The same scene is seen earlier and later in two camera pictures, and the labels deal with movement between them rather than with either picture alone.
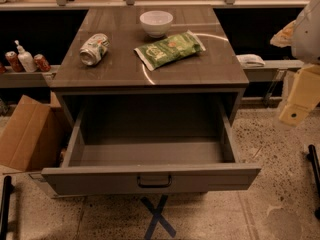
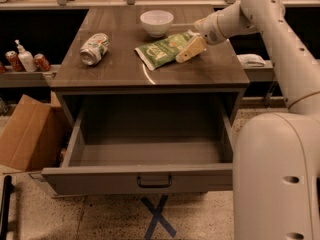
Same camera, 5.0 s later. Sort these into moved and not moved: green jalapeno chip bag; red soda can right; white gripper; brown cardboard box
Moved: white gripper
Not moved: green jalapeno chip bag; red soda can right; brown cardboard box
